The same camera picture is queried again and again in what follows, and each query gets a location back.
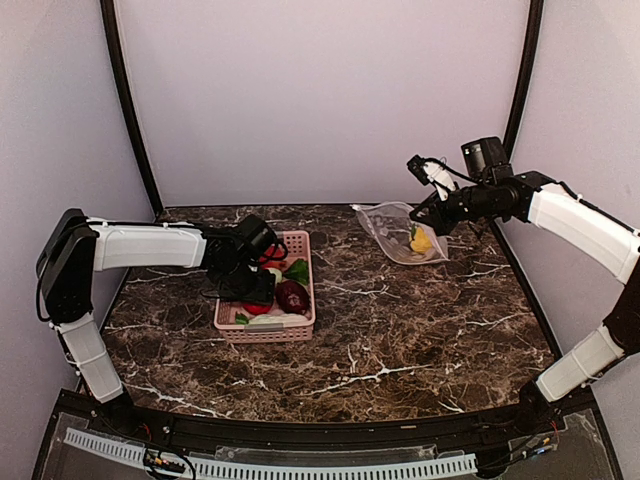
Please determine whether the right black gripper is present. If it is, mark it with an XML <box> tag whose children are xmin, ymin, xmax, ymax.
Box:
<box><xmin>410</xmin><ymin>180</ymin><xmax>495</xmax><ymax>235</ymax></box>

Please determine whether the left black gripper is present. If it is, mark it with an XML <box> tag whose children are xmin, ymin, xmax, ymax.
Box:
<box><xmin>216</xmin><ymin>259</ymin><xmax>276</xmax><ymax>304</ymax></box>

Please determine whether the clear zip top bag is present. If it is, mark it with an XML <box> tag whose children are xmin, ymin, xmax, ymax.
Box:
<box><xmin>350</xmin><ymin>201</ymin><xmax>449</xmax><ymax>266</ymax></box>

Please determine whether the red pomegranate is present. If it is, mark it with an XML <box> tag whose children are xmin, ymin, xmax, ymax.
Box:
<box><xmin>263</xmin><ymin>245</ymin><xmax>282</xmax><ymax>259</ymax></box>

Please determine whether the red tomato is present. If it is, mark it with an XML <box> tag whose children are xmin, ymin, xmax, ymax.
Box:
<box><xmin>242</xmin><ymin>302</ymin><xmax>272</xmax><ymax>315</ymax></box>

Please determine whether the pink perforated plastic basket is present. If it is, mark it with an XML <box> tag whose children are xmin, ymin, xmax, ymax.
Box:
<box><xmin>214</xmin><ymin>230</ymin><xmax>316</xmax><ymax>344</ymax></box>

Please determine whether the dark red apple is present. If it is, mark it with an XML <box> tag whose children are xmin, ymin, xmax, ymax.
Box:
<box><xmin>275</xmin><ymin>280</ymin><xmax>310</xmax><ymax>315</ymax></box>

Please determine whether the yellow peach fruit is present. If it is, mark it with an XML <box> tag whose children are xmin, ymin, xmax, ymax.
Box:
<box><xmin>409</xmin><ymin>225</ymin><xmax>433</xmax><ymax>254</ymax></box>

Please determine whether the pale green radish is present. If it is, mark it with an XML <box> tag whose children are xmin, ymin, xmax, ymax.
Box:
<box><xmin>262</xmin><ymin>258</ymin><xmax>310</xmax><ymax>286</ymax></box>

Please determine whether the white wrinkled radish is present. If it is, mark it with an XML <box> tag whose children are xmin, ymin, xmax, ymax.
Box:
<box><xmin>234</xmin><ymin>312</ymin><xmax>308</xmax><ymax>326</ymax></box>

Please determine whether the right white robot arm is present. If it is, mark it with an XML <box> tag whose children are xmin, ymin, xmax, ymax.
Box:
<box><xmin>407</xmin><ymin>137</ymin><xmax>639</xmax><ymax>434</ymax></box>

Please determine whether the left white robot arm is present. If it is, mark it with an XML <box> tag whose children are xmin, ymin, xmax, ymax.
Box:
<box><xmin>35</xmin><ymin>208</ymin><xmax>288</xmax><ymax>436</ymax></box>

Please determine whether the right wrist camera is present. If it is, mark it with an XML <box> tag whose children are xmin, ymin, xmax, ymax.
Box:
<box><xmin>407</xmin><ymin>155</ymin><xmax>458</xmax><ymax>200</ymax></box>

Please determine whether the black front rail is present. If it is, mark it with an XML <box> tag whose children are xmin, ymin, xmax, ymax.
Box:
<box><xmin>59</xmin><ymin>399</ymin><xmax>596</xmax><ymax>456</ymax></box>

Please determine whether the right black frame post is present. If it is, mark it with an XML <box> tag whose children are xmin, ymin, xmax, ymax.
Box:
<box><xmin>502</xmin><ymin>0</ymin><xmax>544</xmax><ymax>159</ymax></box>

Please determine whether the black frame post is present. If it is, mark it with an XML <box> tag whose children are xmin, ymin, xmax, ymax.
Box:
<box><xmin>99</xmin><ymin>0</ymin><xmax>164</xmax><ymax>217</ymax></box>
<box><xmin>502</xmin><ymin>0</ymin><xmax>544</xmax><ymax>159</ymax></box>

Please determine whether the white slotted cable duct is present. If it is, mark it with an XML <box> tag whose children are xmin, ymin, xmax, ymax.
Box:
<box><xmin>64</xmin><ymin>427</ymin><xmax>478</xmax><ymax>480</ymax></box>

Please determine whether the left black frame post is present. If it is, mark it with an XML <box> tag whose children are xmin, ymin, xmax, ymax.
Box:
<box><xmin>99</xmin><ymin>0</ymin><xmax>164</xmax><ymax>217</ymax></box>

